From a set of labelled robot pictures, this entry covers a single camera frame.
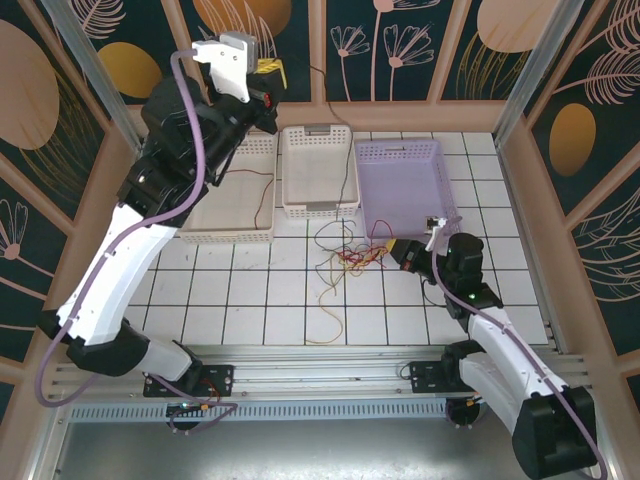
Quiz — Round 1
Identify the yellow cable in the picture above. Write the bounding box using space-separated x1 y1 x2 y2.
304 249 361 346
349 242 389 279

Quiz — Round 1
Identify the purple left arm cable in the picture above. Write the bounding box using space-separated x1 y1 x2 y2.
35 48 239 435

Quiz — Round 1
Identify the black cable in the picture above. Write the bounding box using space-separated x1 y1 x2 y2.
299 62 356 251
314 219 359 254

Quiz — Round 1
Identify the purple plastic basket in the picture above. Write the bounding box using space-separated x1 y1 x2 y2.
353 139 464 241

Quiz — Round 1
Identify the round black cable port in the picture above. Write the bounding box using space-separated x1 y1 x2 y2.
446 397 489 430
166 405 199 435

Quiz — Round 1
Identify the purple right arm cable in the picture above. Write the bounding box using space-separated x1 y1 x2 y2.
432 215 609 480

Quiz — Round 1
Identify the slotted grey cable duct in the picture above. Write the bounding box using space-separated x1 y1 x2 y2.
69 403 451 422

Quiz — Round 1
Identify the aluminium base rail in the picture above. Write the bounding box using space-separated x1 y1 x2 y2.
49 343 589 404

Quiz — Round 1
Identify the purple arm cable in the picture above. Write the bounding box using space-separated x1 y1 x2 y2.
35 48 239 435
432 215 609 480

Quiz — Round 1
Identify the white basket with grey handles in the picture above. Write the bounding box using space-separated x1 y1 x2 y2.
281 124 362 221

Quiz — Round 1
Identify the aluminium frame post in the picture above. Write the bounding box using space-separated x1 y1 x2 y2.
42 0 146 151
492 0 586 147

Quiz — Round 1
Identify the red cable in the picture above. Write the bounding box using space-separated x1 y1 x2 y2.
337 219 396 274
222 168 276 231

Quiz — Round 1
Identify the wide white plastic basket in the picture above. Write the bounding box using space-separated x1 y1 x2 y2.
177 132 281 246

